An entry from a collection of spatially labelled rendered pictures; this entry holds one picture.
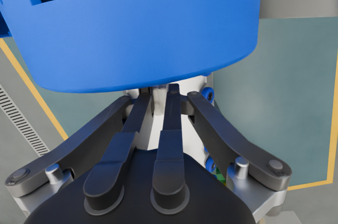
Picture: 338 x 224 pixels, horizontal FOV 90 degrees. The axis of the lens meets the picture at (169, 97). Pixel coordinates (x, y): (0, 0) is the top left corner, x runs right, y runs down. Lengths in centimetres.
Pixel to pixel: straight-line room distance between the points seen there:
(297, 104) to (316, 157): 69
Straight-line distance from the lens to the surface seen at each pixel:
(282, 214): 72
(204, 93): 41
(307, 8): 60
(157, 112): 17
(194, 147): 56
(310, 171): 244
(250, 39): 18
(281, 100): 175
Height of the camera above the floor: 135
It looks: 66 degrees down
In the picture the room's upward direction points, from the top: 176 degrees counter-clockwise
